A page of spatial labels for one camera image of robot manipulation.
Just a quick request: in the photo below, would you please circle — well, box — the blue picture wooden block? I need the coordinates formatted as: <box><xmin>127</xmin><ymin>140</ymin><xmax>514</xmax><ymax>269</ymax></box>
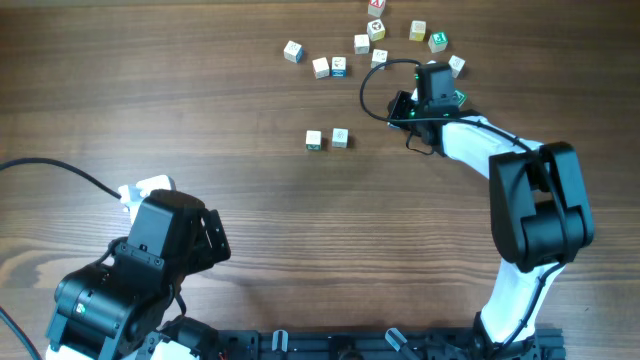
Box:
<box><xmin>331</xmin><ymin>57</ymin><xmax>347</xmax><ymax>77</ymax></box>

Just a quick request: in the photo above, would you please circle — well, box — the yellow plain wooden block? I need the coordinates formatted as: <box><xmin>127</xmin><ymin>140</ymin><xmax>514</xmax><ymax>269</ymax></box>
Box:
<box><xmin>409</xmin><ymin>20</ymin><xmax>427</xmax><ymax>42</ymax></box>

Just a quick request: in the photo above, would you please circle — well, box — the blue P wooden block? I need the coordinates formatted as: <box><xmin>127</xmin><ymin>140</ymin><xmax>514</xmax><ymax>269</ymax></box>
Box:
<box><xmin>448</xmin><ymin>55</ymin><xmax>466</xmax><ymax>78</ymax></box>

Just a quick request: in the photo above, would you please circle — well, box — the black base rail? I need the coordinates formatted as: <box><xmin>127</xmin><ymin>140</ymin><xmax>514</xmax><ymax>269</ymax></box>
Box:
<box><xmin>209</xmin><ymin>327</ymin><xmax>566</xmax><ymax>360</ymax></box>

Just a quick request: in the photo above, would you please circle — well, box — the green letter wooden block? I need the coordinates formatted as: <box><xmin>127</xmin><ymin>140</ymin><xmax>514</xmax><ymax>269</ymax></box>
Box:
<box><xmin>428</xmin><ymin>32</ymin><xmax>448</xmax><ymax>53</ymax></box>

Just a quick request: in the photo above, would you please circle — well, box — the right camera cable black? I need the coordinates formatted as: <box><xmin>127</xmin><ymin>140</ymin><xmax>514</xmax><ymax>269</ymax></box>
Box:
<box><xmin>359</xmin><ymin>58</ymin><xmax>569</xmax><ymax>351</ymax></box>

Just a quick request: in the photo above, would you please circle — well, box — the green bottom wooden block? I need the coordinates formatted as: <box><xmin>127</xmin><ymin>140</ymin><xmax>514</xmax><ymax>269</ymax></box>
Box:
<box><xmin>305</xmin><ymin>130</ymin><xmax>322</xmax><ymax>151</ymax></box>

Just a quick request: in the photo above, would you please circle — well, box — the red X wooden block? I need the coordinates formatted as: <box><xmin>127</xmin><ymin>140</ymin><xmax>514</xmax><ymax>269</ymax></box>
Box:
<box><xmin>368</xmin><ymin>0</ymin><xmax>386</xmax><ymax>18</ymax></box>

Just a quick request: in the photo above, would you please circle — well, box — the green Z wooden block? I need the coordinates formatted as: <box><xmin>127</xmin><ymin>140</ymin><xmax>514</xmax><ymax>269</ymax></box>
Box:
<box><xmin>455</xmin><ymin>89</ymin><xmax>468</xmax><ymax>108</ymax></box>

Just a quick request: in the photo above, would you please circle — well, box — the camera cable black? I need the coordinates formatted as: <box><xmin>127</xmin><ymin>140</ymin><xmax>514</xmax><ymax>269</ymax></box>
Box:
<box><xmin>359</xmin><ymin>58</ymin><xmax>569</xmax><ymax>351</ymax></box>
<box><xmin>1</xmin><ymin>157</ymin><xmax>122</xmax><ymax>200</ymax></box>

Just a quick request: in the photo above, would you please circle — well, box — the plain white wooden block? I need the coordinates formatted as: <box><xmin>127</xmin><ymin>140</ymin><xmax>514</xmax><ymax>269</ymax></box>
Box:
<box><xmin>354</xmin><ymin>34</ymin><xmax>370</xmax><ymax>55</ymax></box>

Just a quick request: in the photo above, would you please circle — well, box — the wooden block with red side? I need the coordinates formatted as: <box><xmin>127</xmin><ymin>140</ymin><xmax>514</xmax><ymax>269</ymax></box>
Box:
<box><xmin>312</xmin><ymin>57</ymin><xmax>330</xmax><ymax>79</ymax></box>

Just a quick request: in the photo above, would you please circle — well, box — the blue edged far-left block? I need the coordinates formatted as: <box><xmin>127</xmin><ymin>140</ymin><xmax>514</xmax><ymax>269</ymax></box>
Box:
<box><xmin>283</xmin><ymin>41</ymin><xmax>304</xmax><ymax>63</ymax></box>

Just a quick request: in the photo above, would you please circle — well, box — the left camera cable black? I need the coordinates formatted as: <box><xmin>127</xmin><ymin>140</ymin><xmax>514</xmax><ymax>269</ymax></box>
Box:
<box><xmin>1</xmin><ymin>157</ymin><xmax>122</xmax><ymax>200</ymax></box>

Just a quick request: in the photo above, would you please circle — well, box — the red N wooden block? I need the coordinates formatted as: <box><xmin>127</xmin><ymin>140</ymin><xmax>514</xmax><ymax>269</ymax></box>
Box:
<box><xmin>371</xmin><ymin>49</ymin><xmax>388</xmax><ymax>70</ymax></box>

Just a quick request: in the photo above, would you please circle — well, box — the red striped wooden block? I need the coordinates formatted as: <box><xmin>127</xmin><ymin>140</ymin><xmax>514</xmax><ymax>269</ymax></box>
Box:
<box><xmin>331</xmin><ymin>128</ymin><xmax>349</xmax><ymax>148</ymax></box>

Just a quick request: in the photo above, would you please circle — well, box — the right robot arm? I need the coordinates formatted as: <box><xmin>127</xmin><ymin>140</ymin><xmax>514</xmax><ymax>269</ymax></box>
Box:
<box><xmin>388</xmin><ymin>62</ymin><xmax>595</xmax><ymax>350</ymax></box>

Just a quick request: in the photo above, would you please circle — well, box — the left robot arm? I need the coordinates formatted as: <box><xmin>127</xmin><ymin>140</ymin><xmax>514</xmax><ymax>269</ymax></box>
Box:
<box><xmin>46</xmin><ymin>189</ymin><xmax>231</xmax><ymax>359</ymax></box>

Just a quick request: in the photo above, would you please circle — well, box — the yellow picture wooden block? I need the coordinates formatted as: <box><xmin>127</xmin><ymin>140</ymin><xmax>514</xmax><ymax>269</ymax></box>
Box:
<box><xmin>367</xmin><ymin>19</ymin><xmax>386</xmax><ymax>42</ymax></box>

